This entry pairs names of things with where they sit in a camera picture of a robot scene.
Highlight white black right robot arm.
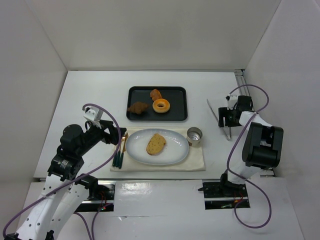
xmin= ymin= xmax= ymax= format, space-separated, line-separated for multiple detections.
xmin=198 ymin=94 xmax=284 ymax=198

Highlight sliced seeded bread loaf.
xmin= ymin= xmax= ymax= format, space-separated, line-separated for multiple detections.
xmin=146 ymin=133 xmax=167 ymax=156

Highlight orange glazed bagel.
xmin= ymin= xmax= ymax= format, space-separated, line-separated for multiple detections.
xmin=152 ymin=98 xmax=171 ymax=114

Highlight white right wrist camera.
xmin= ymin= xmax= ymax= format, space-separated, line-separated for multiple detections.
xmin=225 ymin=94 xmax=238 ymax=110

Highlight gold knife green handle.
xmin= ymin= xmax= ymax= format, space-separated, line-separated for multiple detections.
xmin=118 ymin=133 xmax=129 ymax=169

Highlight brown chocolate croissant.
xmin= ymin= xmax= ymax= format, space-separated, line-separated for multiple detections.
xmin=127 ymin=101 xmax=149 ymax=115

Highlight cream cloth placemat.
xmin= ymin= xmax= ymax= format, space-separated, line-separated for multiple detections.
xmin=110 ymin=127 xmax=206 ymax=172

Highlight black baking tray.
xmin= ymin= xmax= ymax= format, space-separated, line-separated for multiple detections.
xmin=126 ymin=86 xmax=188 ymax=122

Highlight orange-brown pastry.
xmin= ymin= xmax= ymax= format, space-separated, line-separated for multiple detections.
xmin=150 ymin=89 xmax=163 ymax=101

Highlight gold fork green handle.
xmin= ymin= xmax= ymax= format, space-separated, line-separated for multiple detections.
xmin=112 ymin=139 xmax=125 ymax=168

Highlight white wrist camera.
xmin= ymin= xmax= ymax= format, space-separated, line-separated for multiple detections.
xmin=225 ymin=94 xmax=238 ymax=110
xmin=84 ymin=106 xmax=103 ymax=129

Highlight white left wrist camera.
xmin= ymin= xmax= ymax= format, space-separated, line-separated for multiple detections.
xmin=84 ymin=106 xmax=103 ymax=129

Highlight pale blue oval plate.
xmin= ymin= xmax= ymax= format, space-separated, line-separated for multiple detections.
xmin=125 ymin=128 xmax=189 ymax=166

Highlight gold spoon green handle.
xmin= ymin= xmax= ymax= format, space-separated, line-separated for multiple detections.
xmin=112 ymin=135 xmax=125 ymax=167

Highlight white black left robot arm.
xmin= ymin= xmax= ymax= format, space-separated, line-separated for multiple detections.
xmin=4 ymin=120 xmax=127 ymax=240

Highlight steel cup with cream sleeve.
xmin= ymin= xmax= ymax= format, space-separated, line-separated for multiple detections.
xmin=186 ymin=127 xmax=203 ymax=147

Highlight steel serving tongs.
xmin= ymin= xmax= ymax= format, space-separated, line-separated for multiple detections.
xmin=206 ymin=99 xmax=232 ymax=141

